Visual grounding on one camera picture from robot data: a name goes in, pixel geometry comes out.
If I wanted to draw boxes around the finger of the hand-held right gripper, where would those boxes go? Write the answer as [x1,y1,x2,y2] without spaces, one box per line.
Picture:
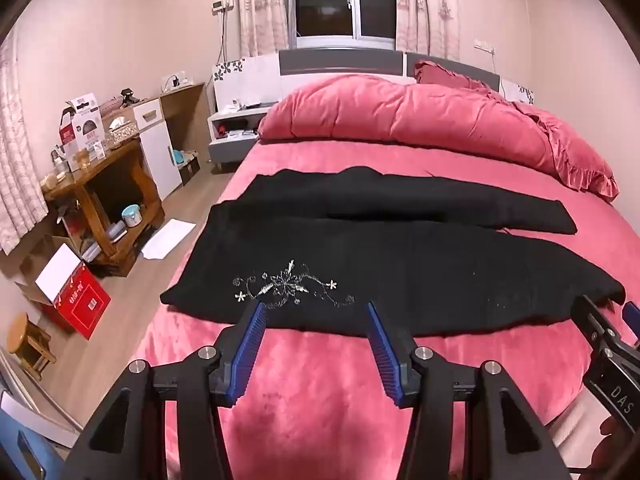
[622,301,640,347]
[571,295,623,356]

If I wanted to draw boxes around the red and white carton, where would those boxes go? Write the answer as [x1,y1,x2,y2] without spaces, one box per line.
[59,92,108,171]

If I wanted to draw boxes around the round wooden stool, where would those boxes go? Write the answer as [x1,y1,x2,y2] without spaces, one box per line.
[6,312,57,382]

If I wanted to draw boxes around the white paper sheet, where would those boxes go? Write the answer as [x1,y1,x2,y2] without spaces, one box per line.
[141,219,197,261]

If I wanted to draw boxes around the white cloth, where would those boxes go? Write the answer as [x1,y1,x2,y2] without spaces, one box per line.
[549,400,603,463]

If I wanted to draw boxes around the pink bed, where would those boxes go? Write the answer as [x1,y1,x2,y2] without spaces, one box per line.
[127,137,640,480]

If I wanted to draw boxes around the wooden cabinet with white doors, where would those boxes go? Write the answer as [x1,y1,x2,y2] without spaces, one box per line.
[132,82,213,202]

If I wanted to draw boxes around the person's right hand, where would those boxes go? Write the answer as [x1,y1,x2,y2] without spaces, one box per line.
[590,412,636,471]

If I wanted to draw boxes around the red cardboard box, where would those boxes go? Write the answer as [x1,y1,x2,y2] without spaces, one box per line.
[15,242,112,341]

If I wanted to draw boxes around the blue object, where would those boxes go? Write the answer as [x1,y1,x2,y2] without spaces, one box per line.
[0,400,66,480]

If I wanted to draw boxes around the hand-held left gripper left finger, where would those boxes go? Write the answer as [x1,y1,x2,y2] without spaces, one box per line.
[60,300,271,480]

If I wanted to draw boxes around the wooden table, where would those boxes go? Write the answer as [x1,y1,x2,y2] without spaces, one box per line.
[42,137,166,278]

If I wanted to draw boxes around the patterned tissue box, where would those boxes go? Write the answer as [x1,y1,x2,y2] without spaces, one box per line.
[102,115,140,148]

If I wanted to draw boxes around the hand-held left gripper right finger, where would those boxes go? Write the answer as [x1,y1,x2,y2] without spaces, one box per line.
[366,301,576,480]

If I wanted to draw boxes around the patterned beige curtain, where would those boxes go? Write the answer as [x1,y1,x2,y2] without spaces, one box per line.
[0,35,51,256]
[235,0,291,59]
[395,0,461,61]

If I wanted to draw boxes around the black embroidered pants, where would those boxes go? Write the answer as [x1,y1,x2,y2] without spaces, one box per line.
[160,166,627,338]

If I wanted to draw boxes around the white and grey nightstand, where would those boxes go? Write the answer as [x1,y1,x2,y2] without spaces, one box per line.
[207,102,281,174]

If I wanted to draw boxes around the window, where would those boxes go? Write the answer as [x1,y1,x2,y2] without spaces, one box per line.
[287,0,401,52]

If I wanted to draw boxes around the pink duvet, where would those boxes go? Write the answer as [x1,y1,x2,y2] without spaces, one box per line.
[257,74,621,204]

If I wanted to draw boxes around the grey and white headboard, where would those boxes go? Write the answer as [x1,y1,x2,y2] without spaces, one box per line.
[214,49,535,106]

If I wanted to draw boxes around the pink ruffled pillow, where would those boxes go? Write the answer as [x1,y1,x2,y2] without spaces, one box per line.
[414,61,501,93]

